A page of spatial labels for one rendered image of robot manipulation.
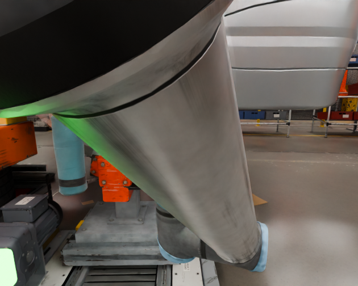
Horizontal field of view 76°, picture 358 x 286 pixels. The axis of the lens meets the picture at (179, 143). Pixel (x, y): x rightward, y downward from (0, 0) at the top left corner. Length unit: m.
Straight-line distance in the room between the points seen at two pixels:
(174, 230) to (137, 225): 0.62
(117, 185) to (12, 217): 0.36
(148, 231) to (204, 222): 0.88
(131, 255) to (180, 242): 0.60
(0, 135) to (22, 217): 0.33
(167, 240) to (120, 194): 0.44
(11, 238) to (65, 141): 0.31
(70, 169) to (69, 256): 0.47
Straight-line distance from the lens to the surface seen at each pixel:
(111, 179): 0.91
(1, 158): 1.11
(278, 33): 1.03
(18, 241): 0.86
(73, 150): 0.80
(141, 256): 1.09
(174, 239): 0.52
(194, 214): 0.18
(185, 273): 1.10
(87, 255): 1.14
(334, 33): 1.13
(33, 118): 5.75
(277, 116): 4.63
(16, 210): 0.98
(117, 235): 1.09
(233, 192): 0.17
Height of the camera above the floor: 0.81
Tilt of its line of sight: 12 degrees down
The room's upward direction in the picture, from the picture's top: straight up
